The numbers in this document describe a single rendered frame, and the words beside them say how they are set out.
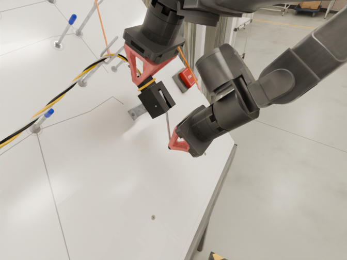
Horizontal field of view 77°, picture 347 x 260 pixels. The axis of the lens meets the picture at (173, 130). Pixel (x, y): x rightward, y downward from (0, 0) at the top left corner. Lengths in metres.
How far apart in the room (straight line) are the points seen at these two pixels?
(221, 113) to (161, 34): 0.15
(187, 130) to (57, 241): 0.26
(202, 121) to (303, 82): 0.16
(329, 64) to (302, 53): 0.03
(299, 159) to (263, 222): 0.74
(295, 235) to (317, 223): 0.19
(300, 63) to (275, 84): 0.04
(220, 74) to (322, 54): 0.13
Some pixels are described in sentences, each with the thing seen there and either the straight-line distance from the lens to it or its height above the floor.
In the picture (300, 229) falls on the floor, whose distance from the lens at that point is 1.73.
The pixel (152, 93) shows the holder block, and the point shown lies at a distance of 0.41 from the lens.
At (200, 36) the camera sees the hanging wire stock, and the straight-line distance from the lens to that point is 0.98.
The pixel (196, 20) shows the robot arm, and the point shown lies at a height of 1.31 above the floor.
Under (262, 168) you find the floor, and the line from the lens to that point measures 1.94.
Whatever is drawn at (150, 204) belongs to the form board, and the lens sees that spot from 0.47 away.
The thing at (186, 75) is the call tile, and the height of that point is 1.11.
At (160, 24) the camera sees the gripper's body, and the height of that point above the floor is 1.29.
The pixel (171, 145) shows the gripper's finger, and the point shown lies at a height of 1.05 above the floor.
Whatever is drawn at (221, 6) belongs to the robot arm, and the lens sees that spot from 0.24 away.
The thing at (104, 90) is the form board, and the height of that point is 1.16.
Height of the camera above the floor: 1.38
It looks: 40 degrees down
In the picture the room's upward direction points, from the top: straight up
